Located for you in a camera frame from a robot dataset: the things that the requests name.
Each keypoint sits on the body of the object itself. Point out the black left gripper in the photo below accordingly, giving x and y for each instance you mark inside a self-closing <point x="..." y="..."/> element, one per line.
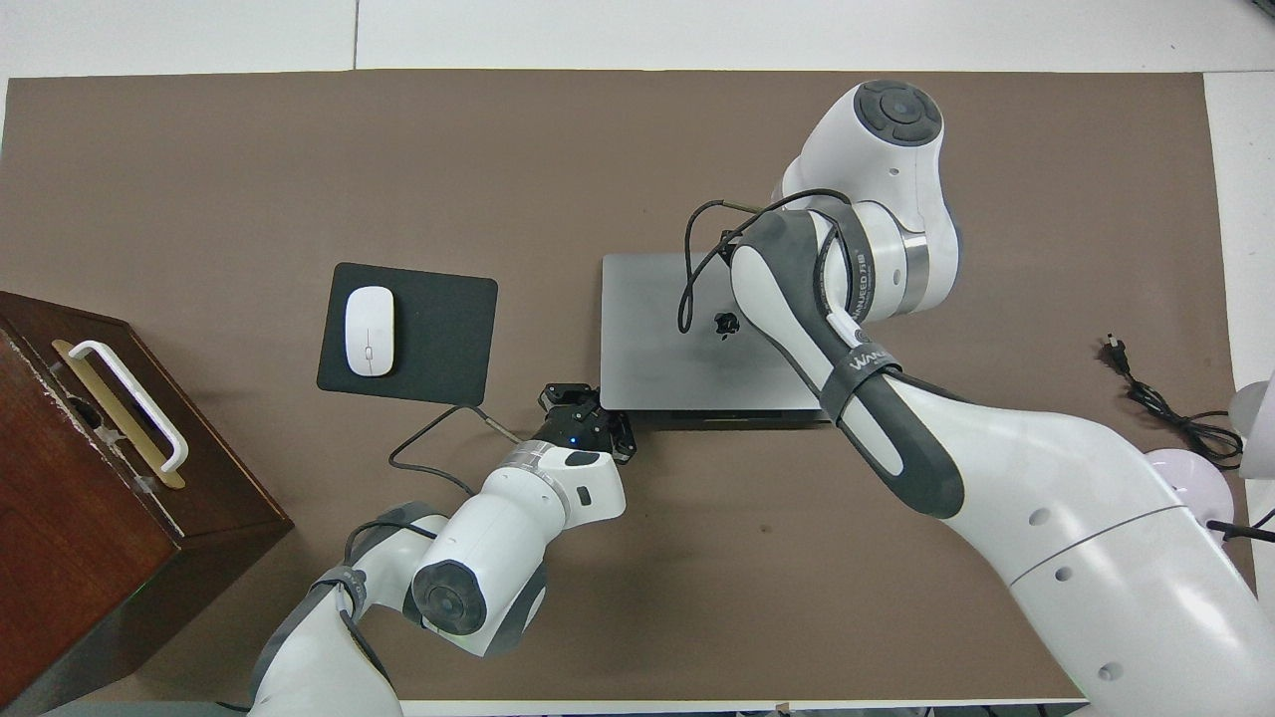
<point x="576" y="430"/>

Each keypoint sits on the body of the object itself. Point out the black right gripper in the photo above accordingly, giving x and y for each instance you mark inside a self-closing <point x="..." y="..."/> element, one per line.
<point x="731" y="246"/>

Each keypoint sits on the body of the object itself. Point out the grey laptop with apple logo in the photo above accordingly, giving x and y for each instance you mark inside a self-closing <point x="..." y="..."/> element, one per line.
<point x="647" y="339"/>

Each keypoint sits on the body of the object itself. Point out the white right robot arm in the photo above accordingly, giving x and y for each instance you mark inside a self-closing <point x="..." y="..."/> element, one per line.
<point x="1046" y="478"/>

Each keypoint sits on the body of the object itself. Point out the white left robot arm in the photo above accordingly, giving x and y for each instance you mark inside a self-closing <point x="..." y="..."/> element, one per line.
<point x="498" y="538"/>

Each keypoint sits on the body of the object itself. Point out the black mouse pad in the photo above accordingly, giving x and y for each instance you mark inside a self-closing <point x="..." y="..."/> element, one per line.
<point x="438" y="319"/>

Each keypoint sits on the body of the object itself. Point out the white computer mouse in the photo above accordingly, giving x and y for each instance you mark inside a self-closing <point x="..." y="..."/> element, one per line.
<point x="370" y="332"/>

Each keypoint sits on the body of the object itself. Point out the brown table mat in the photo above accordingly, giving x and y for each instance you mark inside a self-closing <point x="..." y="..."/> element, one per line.
<point x="199" y="149"/>

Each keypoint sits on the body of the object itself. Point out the white desk lamp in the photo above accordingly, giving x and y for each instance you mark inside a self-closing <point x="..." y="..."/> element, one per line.
<point x="1185" y="473"/>

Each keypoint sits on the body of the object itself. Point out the dark brown wooden box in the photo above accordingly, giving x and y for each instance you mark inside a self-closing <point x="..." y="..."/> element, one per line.
<point x="60" y="518"/>

